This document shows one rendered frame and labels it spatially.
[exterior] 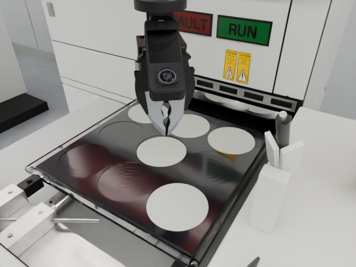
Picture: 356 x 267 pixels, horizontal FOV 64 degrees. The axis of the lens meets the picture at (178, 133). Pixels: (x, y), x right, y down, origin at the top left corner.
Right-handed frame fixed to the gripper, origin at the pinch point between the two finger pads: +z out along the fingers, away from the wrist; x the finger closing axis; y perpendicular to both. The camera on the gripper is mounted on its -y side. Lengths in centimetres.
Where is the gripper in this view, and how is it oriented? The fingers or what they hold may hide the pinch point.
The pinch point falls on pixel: (166, 130)
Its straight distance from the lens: 47.9
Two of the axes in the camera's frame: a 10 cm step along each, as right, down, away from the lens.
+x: -9.9, 1.0, -1.4
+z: 0.1, 8.3, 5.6
